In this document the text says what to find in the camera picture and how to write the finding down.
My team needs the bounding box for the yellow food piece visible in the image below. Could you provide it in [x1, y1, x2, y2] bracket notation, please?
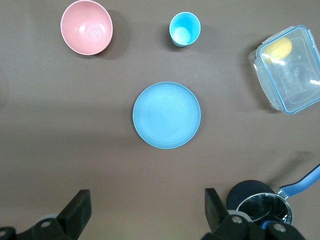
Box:
[262, 37, 293, 61]

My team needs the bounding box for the blue plate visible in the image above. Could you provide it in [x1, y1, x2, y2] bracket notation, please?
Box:
[132, 81, 202, 150]

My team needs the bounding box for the dark saucepan blue handle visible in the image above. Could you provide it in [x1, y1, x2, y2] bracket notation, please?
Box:
[226, 163, 320, 227]

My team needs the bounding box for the clear plastic container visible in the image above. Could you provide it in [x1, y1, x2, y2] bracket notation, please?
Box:
[248, 24, 320, 116]

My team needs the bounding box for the pink bowl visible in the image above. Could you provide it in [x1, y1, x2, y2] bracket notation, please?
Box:
[60, 0, 114, 56]

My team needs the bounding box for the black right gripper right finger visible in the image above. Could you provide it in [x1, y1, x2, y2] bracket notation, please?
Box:
[201, 187, 266, 240]

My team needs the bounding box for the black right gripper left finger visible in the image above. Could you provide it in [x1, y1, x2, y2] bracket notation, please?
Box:
[17, 189, 92, 240]

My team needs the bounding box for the blue cup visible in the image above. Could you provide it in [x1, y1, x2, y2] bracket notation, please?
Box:
[169, 11, 202, 48]

